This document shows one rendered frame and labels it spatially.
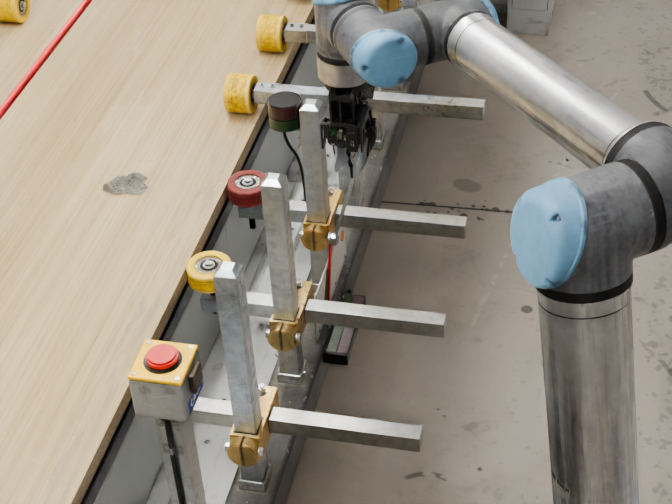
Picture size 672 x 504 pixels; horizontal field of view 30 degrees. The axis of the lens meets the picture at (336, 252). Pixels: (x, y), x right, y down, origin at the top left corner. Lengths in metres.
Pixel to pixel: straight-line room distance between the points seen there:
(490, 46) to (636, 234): 0.48
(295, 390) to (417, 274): 1.37
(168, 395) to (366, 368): 1.76
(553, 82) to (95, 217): 0.99
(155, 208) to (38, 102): 0.49
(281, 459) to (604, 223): 0.88
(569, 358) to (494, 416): 1.65
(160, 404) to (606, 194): 0.59
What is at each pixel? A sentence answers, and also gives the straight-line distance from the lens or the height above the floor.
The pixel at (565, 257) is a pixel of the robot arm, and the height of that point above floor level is 1.39.
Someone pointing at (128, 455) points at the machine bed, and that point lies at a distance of 2.09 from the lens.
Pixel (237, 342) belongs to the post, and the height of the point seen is 1.03.
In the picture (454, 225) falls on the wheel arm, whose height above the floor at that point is 0.86.
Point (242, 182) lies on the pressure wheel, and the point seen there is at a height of 0.91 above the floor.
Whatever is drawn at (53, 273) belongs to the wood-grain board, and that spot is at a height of 0.90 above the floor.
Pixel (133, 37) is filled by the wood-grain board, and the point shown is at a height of 0.90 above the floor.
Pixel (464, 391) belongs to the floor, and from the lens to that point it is 3.21.
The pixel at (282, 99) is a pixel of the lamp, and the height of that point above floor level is 1.12.
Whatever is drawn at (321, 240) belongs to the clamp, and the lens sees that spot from 2.31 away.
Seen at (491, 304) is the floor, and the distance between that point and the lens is 3.46.
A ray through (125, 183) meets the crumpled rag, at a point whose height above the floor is 0.91.
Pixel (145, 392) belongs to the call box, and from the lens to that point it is 1.56.
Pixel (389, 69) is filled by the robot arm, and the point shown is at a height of 1.32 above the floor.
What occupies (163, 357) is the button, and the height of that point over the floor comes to 1.23.
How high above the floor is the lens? 2.28
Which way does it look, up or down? 39 degrees down
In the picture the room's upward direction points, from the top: 3 degrees counter-clockwise
